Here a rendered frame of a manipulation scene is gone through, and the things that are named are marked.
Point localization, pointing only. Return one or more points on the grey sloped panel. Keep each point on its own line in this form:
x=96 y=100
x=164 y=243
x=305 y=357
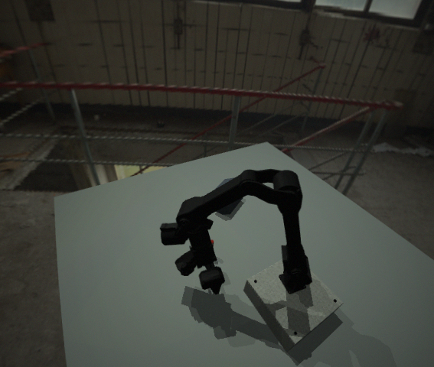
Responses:
x=227 y=210

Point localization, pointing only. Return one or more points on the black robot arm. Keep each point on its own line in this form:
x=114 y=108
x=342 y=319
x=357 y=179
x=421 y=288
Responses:
x=192 y=223

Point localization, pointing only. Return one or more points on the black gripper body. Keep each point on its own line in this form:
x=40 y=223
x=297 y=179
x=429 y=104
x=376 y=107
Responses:
x=211 y=276

